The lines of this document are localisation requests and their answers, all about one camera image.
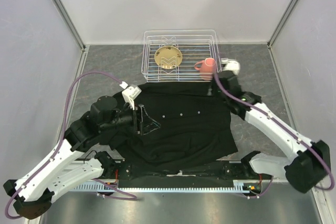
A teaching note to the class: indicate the yellow floral plate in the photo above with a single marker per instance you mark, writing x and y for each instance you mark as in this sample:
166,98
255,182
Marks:
168,57

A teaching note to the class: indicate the grey slotted cable duct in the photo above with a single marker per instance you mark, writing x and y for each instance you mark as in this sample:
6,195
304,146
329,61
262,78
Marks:
91,186

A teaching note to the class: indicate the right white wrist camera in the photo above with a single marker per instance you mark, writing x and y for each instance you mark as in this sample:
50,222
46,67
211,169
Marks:
230,65

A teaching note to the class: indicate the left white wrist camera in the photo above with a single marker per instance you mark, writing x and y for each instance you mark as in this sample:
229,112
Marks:
130,93

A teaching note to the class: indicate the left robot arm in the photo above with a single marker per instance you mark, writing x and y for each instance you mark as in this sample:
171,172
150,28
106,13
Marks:
32,195

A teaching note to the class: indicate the pink ceramic mug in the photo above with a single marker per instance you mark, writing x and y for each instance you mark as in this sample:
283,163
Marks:
206,68

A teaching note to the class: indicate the white wire dish rack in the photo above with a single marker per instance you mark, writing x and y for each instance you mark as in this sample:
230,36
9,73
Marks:
195,45

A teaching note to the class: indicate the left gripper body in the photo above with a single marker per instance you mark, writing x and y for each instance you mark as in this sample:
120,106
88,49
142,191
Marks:
129,118

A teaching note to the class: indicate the aluminium frame rail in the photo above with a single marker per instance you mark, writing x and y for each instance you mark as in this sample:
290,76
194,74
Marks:
260,164

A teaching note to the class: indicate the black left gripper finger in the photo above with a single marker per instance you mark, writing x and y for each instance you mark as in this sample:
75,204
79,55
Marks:
143,116
148,127

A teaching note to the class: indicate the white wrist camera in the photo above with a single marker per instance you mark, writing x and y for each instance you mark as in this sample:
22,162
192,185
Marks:
130,93
230,65

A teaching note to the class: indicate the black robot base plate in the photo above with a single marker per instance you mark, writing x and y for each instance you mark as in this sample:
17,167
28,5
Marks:
214,173

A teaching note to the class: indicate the black button-up shirt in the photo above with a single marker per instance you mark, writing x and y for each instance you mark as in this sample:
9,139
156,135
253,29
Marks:
195,128

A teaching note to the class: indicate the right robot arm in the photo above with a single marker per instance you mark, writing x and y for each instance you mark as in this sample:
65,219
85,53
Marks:
250,108

